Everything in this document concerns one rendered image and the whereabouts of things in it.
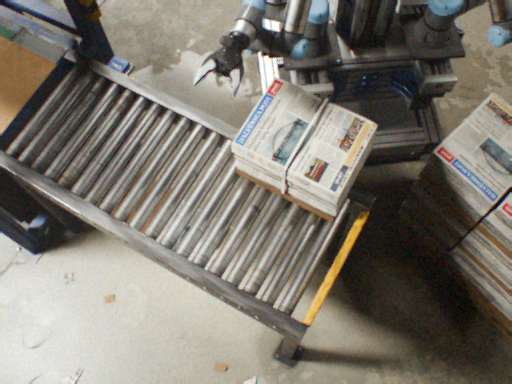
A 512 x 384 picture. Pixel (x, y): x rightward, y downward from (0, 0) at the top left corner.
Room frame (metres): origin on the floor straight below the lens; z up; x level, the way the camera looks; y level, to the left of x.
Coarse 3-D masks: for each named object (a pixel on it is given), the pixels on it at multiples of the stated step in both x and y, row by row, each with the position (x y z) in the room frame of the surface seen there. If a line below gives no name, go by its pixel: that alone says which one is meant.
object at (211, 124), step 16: (80, 64) 1.30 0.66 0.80; (96, 64) 1.29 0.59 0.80; (112, 80) 1.21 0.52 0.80; (128, 80) 1.20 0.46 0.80; (144, 96) 1.12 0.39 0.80; (160, 96) 1.11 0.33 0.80; (176, 112) 1.04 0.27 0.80; (192, 112) 1.03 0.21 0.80; (208, 128) 0.96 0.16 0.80; (224, 128) 0.95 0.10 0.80; (352, 192) 0.67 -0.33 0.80; (352, 208) 0.64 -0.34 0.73; (368, 208) 0.61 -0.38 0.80
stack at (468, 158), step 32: (480, 128) 0.87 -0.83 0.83; (448, 160) 0.75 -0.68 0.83; (480, 160) 0.75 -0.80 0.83; (416, 192) 0.77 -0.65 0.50; (448, 192) 0.69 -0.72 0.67; (480, 192) 0.63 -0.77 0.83; (416, 224) 0.71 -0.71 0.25; (448, 224) 0.63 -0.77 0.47; (480, 224) 0.57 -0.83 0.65; (448, 256) 0.56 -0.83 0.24; (480, 256) 0.49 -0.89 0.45; (480, 288) 0.40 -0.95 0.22
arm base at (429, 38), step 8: (424, 16) 1.32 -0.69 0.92; (416, 24) 1.34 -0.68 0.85; (424, 24) 1.30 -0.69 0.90; (416, 32) 1.31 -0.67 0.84; (424, 32) 1.28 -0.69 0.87; (432, 32) 1.26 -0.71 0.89; (440, 32) 1.26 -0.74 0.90; (448, 32) 1.26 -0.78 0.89; (424, 40) 1.27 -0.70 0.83; (432, 40) 1.25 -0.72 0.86; (440, 40) 1.25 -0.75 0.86; (448, 40) 1.26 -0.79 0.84; (432, 48) 1.24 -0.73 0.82; (440, 48) 1.24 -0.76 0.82
